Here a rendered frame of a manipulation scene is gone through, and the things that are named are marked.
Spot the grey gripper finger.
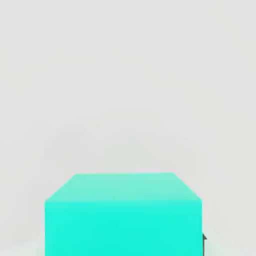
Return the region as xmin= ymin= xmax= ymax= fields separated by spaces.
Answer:
xmin=201 ymin=233 xmax=221 ymax=256

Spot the small cyan cube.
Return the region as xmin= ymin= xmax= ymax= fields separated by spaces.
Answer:
xmin=44 ymin=172 xmax=203 ymax=256

